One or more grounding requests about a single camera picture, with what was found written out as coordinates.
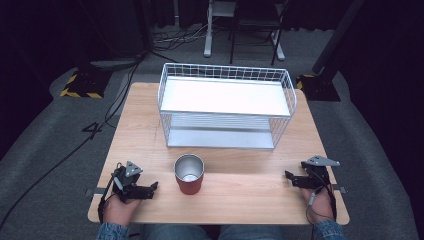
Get black yellow striped stand base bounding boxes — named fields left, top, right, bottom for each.
left=59, top=67, right=113, bottom=100
left=295, top=73, right=342, bottom=102

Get hand-held gripper cable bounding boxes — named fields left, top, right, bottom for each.
left=97, top=162, right=123, bottom=225
left=305, top=170, right=338, bottom=226

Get long black floor cable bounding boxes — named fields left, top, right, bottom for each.
left=0, top=54, right=143, bottom=232

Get person's left hand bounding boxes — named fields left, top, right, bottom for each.
left=103, top=195, right=142, bottom=226

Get black chair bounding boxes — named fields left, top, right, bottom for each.
left=228, top=0, right=288, bottom=67

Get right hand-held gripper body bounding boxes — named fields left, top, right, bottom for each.
left=300, top=154, right=341, bottom=191

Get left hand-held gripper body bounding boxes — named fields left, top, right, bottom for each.
left=112, top=160, right=144, bottom=204

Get person's right hand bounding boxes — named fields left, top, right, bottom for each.
left=300, top=188, right=335, bottom=224

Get red cup with metal inside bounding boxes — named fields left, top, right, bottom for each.
left=173, top=153, right=205, bottom=196

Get black slanted stand pole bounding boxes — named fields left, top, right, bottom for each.
left=311, top=0, right=366, bottom=75

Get white wire shelf rack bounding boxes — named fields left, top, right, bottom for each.
left=156, top=62, right=298, bottom=151

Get white desk frame legs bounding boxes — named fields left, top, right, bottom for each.
left=202, top=0, right=286, bottom=62

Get bundle of floor cables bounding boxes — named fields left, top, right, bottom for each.
left=152, top=23, right=209, bottom=46

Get right hand-held gripper cable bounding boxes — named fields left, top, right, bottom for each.
left=305, top=170, right=338, bottom=226

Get left hand-held gripper cable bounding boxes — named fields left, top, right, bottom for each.
left=97, top=162, right=123, bottom=225

